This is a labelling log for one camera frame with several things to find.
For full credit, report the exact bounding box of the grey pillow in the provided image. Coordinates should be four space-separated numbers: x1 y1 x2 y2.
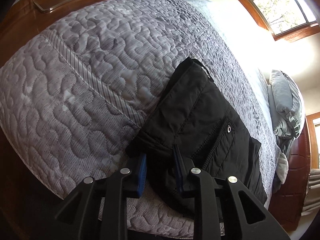
269 69 304 139

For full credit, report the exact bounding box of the crumpled grey blanket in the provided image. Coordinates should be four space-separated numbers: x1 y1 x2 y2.
271 120 300 193

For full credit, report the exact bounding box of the grey quilted bedspread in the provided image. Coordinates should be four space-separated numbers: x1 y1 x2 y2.
0 0 282 238

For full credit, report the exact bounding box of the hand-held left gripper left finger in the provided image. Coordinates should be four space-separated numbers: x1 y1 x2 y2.
53 153 148 240

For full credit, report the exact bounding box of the black quilted jacket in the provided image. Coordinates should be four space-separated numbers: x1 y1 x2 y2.
125 57 268 227

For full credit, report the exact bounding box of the wooden headboard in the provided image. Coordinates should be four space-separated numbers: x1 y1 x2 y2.
272 117 312 227

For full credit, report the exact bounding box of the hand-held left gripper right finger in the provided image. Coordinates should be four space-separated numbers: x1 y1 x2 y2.
173 144 291 240

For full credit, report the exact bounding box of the large wooden framed window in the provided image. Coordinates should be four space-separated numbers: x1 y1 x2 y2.
221 0 320 42

